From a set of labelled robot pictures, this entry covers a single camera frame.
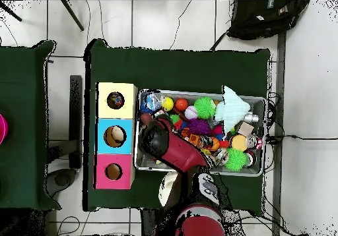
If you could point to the mint green cloth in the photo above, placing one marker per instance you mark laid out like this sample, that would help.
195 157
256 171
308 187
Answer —
232 109

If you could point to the cream knitted cloth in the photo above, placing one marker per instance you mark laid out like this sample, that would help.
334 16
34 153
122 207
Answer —
166 188

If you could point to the blue spiky ball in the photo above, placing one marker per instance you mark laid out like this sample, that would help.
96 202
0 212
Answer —
144 106

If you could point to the brown toy football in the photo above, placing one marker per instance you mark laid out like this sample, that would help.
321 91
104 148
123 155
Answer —
145 118

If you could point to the green spiky ball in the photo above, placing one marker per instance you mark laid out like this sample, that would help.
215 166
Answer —
204 107
235 160

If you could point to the multicolour patterned cloth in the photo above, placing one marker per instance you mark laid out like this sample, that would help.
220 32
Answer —
115 100

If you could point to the grey stand base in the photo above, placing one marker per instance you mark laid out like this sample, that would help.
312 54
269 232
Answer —
62 179

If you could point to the black flat panel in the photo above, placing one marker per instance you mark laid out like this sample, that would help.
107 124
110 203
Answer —
75 114

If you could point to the wooden box with three holes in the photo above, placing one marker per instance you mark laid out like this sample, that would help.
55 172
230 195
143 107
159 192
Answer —
126 109

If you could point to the purple spiky ball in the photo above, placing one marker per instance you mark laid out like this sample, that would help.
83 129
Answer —
199 127

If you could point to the black rod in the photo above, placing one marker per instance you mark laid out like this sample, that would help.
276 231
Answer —
72 15
10 12

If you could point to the black backpack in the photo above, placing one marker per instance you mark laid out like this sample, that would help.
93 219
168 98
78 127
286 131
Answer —
264 19

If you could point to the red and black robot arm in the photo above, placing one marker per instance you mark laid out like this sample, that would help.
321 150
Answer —
179 151

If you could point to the pink round object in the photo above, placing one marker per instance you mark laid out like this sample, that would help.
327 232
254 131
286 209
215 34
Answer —
2 129

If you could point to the green cloth side table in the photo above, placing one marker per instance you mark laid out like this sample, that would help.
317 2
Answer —
21 114

